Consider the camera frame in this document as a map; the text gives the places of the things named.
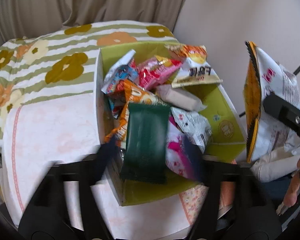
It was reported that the person right hand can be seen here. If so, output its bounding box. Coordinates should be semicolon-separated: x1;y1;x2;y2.
283;159;300;207

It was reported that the beige wrapped snack bar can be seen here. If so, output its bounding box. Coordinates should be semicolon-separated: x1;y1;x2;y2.
155;85;207;112

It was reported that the beige curtain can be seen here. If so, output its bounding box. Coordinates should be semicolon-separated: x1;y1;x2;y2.
0;0;185;41

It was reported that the white silver chip bag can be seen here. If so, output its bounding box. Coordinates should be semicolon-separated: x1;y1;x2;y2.
243;41;300;163

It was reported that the white orange snack bag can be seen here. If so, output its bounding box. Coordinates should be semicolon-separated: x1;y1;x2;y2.
165;43;223;88

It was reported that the blue red white snack packet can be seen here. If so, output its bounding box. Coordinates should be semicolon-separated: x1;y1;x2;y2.
101;49;139;95

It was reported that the floral striped green blanket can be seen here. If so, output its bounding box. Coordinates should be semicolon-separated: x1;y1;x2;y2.
0;21;175;152

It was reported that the green cardboard box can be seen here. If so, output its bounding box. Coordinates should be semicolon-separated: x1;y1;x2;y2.
94;42;245;206

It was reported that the white pink snack packet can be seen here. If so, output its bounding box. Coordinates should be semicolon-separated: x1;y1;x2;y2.
166;116;200;181

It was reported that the white grey printed snack packet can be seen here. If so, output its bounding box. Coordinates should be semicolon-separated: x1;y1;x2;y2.
171;107;212;153

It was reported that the orange cream cake snack bag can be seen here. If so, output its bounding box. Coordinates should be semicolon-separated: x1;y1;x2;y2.
104;80;168;149

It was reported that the pink yellow snack bag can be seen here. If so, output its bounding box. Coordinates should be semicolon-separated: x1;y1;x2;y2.
136;55;183;90

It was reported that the dark green snack packet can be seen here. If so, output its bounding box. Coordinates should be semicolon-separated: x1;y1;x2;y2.
120;105;170;184

